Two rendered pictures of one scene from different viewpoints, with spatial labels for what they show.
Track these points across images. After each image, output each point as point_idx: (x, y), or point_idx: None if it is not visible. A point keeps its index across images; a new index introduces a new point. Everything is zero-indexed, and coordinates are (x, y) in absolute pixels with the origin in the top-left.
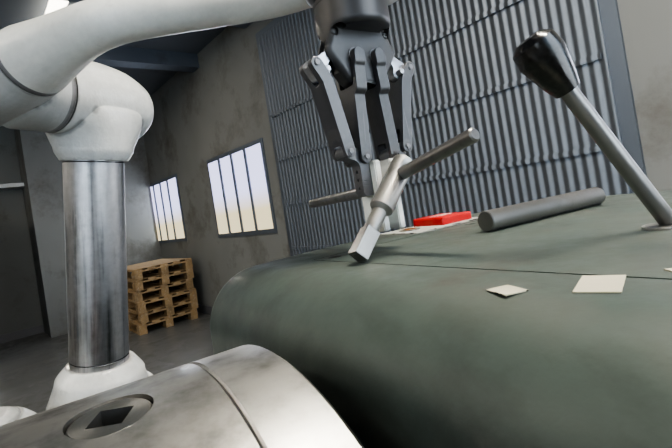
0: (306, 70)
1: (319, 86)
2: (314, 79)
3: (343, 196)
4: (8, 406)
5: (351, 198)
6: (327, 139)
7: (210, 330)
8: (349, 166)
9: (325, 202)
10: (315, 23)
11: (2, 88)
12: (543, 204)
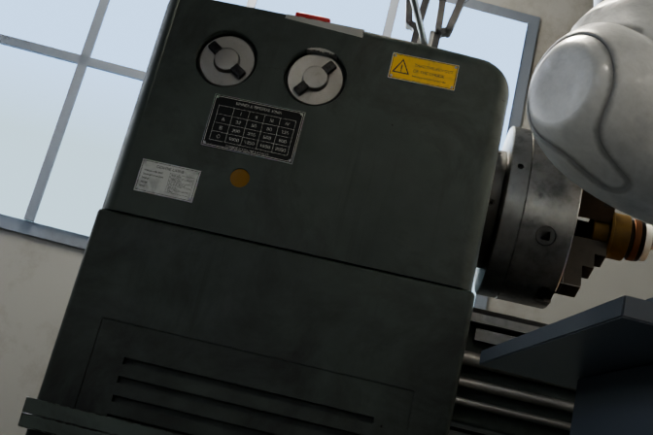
0: None
1: (463, 4)
2: (466, 0)
3: (424, 27)
4: None
5: (424, 34)
6: (455, 21)
7: (508, 96)
8: (439, 31)
9: (419, 10)
10: None
11: None
12: None
